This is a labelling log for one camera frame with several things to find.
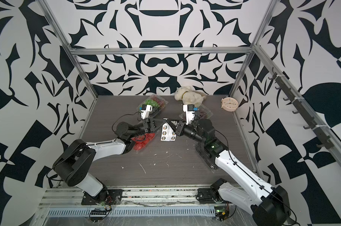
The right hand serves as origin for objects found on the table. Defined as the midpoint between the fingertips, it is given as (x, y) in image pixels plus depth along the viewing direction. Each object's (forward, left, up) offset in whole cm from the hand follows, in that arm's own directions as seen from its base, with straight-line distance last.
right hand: (167, 120), depth 67 cm
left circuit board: (-34, +37, -35) cm, 61 cm away
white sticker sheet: (-4, 0, -7) cm, 8 cm away
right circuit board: (-34, -26, -33) cm, 54 cm away
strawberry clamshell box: (-6, +13, -10) cm, 17 cm away
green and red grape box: (+32, +9, -24) cm, 41 cm away
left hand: (0, +1, 0) cm, 1 cm away
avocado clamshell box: (-16, -16, +3) cm, 23 cm away
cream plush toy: (+37, -15, -23) cm, 46 cm away
